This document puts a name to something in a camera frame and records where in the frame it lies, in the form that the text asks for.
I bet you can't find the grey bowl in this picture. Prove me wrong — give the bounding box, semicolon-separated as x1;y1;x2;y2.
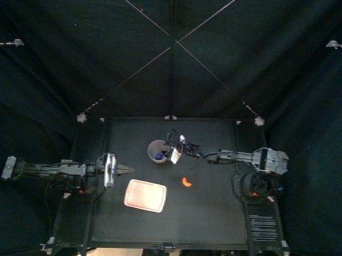
145;139;173;164

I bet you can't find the white label sticker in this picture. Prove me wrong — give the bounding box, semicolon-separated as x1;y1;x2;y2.
248;214;277;243

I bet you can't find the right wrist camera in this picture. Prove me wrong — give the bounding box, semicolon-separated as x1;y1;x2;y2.
182;143;200;157

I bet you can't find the pink square plate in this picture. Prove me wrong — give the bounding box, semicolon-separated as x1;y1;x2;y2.
122;178;168;214

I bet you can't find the thin white cord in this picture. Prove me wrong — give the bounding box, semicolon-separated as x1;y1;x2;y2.
124;0;264;121
78;0;236;116

